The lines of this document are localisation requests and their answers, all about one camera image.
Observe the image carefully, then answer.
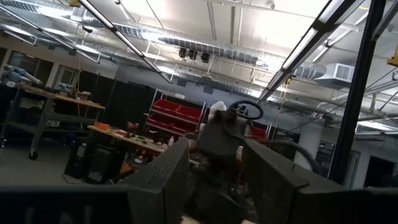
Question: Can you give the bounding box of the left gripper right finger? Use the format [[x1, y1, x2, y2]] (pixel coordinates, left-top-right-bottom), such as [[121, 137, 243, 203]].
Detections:
[[243, 139, 398, 224]]

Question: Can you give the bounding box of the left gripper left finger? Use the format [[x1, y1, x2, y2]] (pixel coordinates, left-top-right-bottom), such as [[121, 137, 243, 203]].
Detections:
[[0, 138, 190, 224]]

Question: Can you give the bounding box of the black computer tower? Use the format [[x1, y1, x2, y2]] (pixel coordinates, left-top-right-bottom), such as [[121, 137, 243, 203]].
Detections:
[[85, 144, 126, 185], [63, 138, 95, 180]]

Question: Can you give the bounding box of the wooden table with tools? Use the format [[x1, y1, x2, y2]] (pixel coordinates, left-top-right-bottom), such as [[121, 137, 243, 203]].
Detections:
[[86, 123, 200, 166]]

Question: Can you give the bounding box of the wooden workbench cart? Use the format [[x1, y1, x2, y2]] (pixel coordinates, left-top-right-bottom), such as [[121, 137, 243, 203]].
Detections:
[[0, 81, 106, 161]]

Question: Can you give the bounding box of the red bin storage rack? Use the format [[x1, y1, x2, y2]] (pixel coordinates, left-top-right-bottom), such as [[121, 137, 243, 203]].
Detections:
[[144, 89, 210, 138]]

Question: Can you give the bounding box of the white ceiling air unit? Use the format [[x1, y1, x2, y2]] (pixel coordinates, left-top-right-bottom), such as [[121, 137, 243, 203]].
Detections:
[[313, 62, 356, 90]]

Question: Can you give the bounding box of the white plastic bag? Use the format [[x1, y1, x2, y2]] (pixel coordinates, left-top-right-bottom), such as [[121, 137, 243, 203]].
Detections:
[[207, 100, 228, 122]]

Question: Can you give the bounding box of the long ceiling light bar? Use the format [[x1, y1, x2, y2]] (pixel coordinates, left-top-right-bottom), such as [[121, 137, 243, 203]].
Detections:
[[77, 0, 174, 85], [257, 0, 365, 104], [0, 4, 101, 65]]

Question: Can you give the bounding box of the black hanging spotlight cluster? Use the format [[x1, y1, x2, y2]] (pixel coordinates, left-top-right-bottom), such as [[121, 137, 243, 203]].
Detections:
[[178, 47, 211, 64]]

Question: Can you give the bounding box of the black vertical frame post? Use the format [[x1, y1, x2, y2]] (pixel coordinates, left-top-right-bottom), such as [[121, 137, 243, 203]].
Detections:
[[328, 0, 387, 185]]

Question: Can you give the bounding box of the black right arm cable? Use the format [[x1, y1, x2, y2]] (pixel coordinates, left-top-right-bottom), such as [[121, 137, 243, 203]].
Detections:
[[228, 99, 321, 175]]

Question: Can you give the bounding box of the silver ventilation duct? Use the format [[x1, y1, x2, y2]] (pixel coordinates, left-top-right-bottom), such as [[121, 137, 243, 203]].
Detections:
[[0, 0, 327, 80]]

